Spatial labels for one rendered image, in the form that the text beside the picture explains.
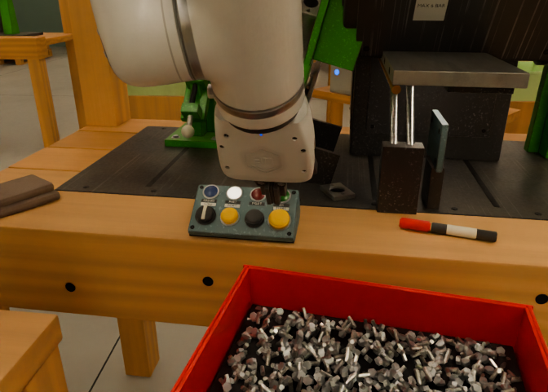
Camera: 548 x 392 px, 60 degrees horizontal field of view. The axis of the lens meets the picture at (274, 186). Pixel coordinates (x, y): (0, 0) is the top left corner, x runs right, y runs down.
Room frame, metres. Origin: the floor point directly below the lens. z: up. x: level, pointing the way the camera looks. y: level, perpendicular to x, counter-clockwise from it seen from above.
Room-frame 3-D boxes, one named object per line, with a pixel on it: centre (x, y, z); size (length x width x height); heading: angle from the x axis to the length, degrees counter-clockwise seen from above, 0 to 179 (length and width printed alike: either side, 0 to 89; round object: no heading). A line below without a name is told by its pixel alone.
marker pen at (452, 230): (0.60, -0.24, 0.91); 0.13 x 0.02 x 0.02; 70
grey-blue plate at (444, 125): (0.72, -0.26, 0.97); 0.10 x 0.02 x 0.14; 172
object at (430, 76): (0.78, -0.26, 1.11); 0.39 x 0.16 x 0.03; 172
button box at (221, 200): (0.62, 0.04, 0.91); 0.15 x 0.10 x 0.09; 82
